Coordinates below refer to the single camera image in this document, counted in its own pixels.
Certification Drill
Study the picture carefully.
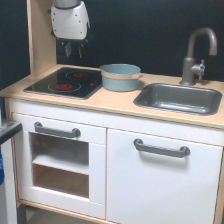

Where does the white oven door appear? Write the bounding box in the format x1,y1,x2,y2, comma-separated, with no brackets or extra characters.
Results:
14,114,106,219

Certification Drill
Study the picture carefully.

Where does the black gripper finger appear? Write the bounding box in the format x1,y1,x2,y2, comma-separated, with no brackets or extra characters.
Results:
78,42,84,59
65,41,72,57

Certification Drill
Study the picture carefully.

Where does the grey object at left edge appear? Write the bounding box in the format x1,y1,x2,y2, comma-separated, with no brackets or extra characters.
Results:
0,119,22,224

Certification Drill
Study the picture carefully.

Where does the black toy stove top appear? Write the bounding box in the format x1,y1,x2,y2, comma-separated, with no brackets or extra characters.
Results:
24,67,102,99

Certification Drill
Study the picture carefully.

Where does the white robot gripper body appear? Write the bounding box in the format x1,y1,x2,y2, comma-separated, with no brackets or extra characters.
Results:
50,1,90,41

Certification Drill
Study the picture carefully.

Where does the grey toy sink basin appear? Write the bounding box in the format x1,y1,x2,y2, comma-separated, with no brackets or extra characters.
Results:
134,83,222,115

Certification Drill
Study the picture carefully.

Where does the grey toy faucet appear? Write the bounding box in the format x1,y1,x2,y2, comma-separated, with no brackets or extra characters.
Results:
180,28,217,86

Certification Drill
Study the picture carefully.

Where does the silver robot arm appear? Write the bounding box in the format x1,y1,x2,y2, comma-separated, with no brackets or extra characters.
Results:
50,0,90,56

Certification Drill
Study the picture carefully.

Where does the light blue toy pot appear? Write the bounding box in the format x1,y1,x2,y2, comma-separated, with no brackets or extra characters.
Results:
100,64,142,92

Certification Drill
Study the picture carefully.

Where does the white cabinet door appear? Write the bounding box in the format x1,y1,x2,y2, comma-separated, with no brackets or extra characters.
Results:
106,130,221,224

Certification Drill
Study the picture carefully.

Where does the grey oven door handle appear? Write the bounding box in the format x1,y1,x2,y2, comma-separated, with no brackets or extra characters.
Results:
34,122,81,138

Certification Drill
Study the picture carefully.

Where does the grey cabinet door handle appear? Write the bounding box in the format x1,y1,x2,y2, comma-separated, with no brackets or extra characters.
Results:
133,139,190,158

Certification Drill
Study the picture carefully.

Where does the wooden toy kitchen frame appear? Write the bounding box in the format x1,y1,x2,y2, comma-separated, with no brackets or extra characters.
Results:
0,0,224,224

